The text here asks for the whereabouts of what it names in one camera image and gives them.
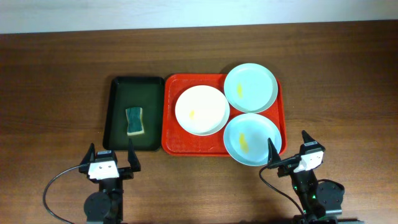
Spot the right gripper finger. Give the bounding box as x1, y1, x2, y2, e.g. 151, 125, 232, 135
302, 130, 316, 144
267, 138, 281, 166

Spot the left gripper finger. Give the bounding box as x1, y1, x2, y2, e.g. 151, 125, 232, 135
80, 143, 95, 165
127, 139, 141, 172

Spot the red plastic tray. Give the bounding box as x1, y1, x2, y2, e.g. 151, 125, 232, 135
162, 73, 287, 157

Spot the light blue round plate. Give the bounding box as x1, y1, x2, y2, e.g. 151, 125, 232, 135
223, 113, 282, 166

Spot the green yellow sponge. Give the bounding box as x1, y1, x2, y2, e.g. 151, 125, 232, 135
126, 107, 144, 136

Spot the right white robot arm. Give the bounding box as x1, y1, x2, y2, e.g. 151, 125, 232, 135
266, 131, 345, 223

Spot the mint green round plate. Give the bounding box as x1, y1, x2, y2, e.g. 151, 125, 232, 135
223, 63, 279, 113

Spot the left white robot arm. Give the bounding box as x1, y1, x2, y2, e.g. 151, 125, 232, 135
79, 141, 141, 224

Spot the white round plate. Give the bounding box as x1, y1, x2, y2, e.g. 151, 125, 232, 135
175, 85, 230, 136

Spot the black plastic tray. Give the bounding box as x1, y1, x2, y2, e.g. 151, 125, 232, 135
103, 77, 165, 151

